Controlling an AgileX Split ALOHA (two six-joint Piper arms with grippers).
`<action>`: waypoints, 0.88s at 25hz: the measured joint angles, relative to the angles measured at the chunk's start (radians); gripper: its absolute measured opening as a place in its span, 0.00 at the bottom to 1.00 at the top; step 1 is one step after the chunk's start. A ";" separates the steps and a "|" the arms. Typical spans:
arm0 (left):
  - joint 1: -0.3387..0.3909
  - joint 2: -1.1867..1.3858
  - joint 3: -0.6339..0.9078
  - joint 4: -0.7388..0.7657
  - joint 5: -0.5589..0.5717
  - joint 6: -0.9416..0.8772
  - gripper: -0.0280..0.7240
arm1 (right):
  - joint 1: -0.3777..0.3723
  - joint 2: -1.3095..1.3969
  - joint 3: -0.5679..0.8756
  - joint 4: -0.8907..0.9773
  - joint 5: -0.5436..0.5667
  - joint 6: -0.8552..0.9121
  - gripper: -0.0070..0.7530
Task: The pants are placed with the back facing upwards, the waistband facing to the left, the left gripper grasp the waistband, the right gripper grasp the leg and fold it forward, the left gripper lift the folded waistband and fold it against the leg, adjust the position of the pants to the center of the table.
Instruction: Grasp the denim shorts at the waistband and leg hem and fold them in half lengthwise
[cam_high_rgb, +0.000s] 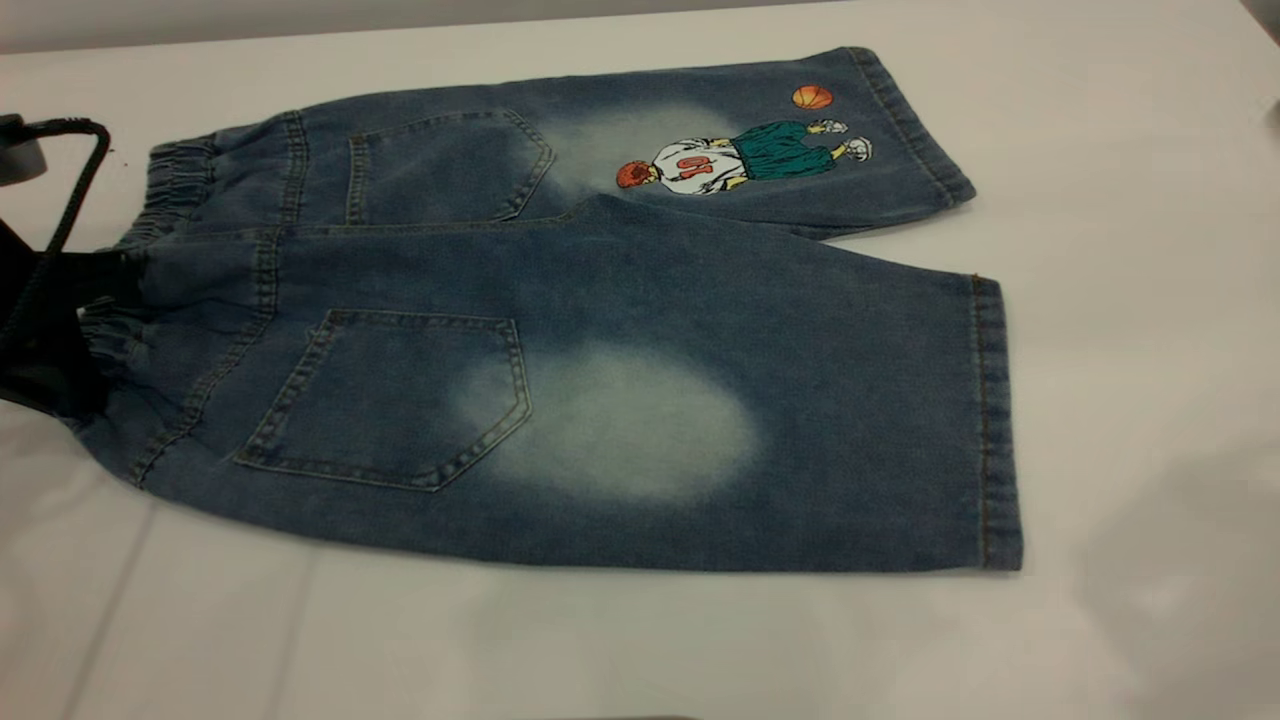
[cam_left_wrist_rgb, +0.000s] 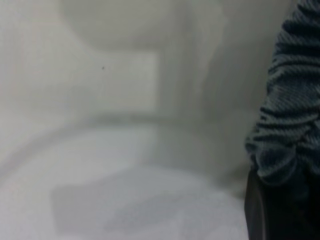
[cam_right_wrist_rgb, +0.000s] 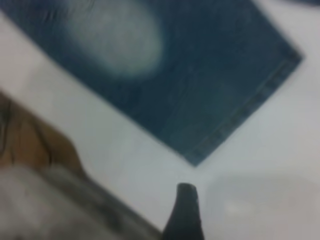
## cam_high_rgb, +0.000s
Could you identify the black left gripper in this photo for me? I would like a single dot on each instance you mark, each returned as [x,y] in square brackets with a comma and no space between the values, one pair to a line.
[40,330]

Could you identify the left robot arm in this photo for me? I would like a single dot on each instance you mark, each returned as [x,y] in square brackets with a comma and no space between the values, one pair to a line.
[15,155]

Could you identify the blue denim shorts basketball print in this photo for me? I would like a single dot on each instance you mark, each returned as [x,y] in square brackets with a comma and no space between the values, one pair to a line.
[640,300]

